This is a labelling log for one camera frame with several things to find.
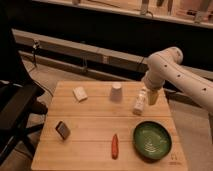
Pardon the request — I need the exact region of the white ceramic cup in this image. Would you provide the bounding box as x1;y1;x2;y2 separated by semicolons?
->
110;82;123;102

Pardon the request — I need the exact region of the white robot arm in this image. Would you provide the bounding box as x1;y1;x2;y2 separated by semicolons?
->
143;47;213;114

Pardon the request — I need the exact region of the green ceramic bowl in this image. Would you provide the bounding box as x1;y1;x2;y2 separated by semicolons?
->
133;121;172;160

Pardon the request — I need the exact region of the white plastic bottle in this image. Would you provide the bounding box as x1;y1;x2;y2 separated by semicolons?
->
133;87;147;115

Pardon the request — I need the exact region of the orange carrot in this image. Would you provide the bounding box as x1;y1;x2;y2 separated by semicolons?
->
111;134;119;159

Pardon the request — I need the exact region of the brown sponge block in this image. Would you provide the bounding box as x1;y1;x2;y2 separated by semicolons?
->
55;121;70;140

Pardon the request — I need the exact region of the black office chair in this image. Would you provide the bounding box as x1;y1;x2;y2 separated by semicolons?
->
0;8;48;166

